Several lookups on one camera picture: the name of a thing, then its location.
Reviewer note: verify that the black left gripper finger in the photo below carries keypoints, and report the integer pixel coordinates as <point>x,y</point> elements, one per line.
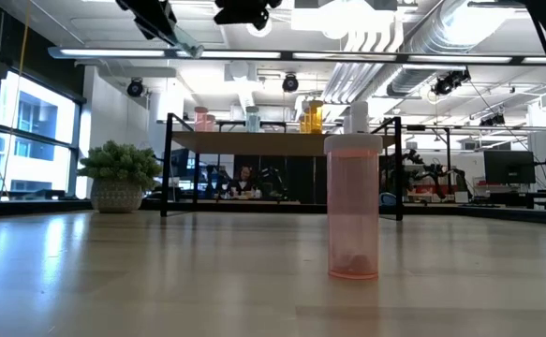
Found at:
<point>151,19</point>

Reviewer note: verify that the green translucent medicine bottle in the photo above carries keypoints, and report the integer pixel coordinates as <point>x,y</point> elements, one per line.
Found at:
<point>252,121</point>
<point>189,44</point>

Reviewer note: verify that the pink translucent medicine bottle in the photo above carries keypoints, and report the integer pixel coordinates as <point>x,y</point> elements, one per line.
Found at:
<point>212,124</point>
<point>353,206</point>
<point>201,121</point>

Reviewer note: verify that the clear white vial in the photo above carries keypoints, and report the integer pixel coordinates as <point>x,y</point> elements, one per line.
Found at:
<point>346,125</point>

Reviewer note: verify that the clear medicine bottle white cap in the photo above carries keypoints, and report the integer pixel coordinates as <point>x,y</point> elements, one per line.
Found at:
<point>359,117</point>

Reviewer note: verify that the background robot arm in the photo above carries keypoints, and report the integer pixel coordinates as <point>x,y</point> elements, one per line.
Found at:
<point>429,175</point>

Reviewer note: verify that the long ceiling light bar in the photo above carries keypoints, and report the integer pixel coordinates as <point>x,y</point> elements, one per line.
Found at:
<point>113,53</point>

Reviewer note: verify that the round black ceiling speaker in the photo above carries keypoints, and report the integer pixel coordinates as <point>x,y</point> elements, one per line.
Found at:
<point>290,83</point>
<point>135,87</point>

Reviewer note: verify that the person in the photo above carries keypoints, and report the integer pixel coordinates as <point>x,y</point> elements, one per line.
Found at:
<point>244,181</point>

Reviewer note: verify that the green plant in white pot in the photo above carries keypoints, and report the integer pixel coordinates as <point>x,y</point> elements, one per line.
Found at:
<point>115,196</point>

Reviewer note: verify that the black track spotlight cluster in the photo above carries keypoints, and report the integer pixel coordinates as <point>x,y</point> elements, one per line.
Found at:
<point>450,82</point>

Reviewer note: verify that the black computer monitor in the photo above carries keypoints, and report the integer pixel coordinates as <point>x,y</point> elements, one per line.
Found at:
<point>509,167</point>

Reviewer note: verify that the wooden shelf black metal frame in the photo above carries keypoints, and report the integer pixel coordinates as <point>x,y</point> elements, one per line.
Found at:
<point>254,143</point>

